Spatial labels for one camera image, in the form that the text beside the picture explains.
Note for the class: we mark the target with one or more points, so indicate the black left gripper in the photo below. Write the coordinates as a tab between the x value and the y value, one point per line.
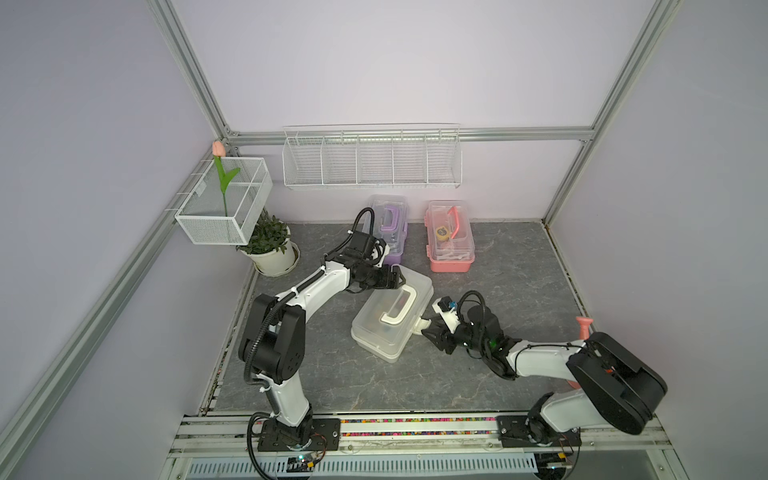
384	283

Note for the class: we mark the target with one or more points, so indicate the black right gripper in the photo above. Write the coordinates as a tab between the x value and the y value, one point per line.
440	336

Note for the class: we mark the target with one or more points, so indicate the white toolbox clear lid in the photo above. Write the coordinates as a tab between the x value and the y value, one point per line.
389	318

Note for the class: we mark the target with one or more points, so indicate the purple toolbox clear lid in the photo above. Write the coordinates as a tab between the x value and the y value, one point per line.
391	224

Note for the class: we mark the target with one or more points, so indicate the pink toolbox clear lid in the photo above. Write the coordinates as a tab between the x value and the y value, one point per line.
450	242

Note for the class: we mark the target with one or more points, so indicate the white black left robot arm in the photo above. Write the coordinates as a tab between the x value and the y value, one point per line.
273	342

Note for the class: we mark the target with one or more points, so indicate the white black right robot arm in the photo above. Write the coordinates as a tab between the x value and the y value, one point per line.
615	387

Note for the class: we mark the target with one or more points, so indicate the yellow tape measure in pink box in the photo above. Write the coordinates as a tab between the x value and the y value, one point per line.
443	234

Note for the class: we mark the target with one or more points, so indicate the potted green plant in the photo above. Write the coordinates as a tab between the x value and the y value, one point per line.
270	248

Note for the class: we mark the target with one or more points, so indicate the pink watering can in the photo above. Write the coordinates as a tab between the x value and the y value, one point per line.
585	325

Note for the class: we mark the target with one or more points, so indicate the small white mesh basket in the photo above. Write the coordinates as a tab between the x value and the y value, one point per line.
201	214

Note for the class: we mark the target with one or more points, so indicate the pink artificial tulip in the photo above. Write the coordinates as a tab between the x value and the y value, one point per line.
225	177

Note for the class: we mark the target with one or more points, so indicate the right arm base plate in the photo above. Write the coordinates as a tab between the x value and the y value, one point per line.
517	431

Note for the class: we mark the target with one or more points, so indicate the long white wire basket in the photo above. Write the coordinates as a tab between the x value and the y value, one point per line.
372	156

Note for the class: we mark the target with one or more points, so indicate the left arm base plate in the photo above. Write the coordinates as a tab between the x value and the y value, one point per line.
321	434

